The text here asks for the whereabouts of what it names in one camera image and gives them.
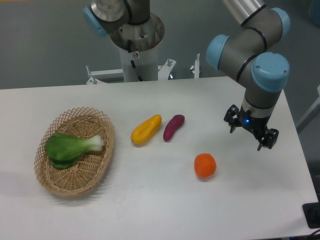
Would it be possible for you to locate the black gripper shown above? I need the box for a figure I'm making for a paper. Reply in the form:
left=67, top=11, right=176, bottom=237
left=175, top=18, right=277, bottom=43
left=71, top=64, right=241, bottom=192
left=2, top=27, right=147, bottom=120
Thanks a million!
left=223, top=104, right=279, bottom=151

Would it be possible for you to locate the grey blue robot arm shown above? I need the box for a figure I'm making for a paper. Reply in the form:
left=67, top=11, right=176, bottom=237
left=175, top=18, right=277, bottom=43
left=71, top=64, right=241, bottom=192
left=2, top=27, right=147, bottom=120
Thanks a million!
left=82, top=0, right=291, bottom=149

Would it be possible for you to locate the woven wicker basket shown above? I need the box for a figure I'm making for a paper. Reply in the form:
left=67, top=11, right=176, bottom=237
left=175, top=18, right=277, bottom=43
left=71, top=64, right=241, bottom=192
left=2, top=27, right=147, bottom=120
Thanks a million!
left=34, top=107, right=115, bottom=197

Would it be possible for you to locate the green bok choy vegetable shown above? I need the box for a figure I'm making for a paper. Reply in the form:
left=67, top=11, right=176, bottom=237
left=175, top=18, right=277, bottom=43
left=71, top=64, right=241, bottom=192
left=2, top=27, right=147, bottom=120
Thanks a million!
left=44, top=132, right=104, bottom=170

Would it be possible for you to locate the orange round fruit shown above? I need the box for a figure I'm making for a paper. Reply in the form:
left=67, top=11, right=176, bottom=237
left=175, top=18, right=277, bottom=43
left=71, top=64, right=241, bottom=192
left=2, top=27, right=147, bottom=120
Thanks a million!
left=194, top=153, right=217, bottom=178

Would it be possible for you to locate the purple sweet potato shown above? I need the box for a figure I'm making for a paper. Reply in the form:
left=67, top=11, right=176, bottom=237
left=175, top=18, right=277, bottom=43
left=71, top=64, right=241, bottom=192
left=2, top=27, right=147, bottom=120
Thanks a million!
left=163, top=114, right=185, bottom=142

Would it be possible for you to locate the black box at table edge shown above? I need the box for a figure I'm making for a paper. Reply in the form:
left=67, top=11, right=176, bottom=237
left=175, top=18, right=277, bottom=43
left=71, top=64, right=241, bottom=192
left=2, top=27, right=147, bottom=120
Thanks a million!
left=302, top=202, right=320, bottom=229

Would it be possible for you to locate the yellow papaya fruit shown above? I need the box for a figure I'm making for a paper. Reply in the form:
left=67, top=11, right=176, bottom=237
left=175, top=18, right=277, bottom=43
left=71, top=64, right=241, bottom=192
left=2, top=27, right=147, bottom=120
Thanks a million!
left=130, top=114, right=162, bottom=145

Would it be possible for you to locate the white metal frame right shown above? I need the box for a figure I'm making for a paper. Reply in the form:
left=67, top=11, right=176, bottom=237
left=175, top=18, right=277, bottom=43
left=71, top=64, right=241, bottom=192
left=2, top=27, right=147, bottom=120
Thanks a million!
left=295, top=86, right=320, bottom=134

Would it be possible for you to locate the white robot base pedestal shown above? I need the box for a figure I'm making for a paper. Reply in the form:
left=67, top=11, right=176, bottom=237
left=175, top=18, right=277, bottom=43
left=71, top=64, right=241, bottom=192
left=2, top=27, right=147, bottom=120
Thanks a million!
left=85, top=46, right=202, bottom=85

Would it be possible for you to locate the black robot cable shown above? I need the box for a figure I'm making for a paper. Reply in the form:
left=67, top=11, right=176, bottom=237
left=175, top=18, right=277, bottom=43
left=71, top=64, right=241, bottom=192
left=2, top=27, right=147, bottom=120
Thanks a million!
left=127, top=39, right=145, bottom=82

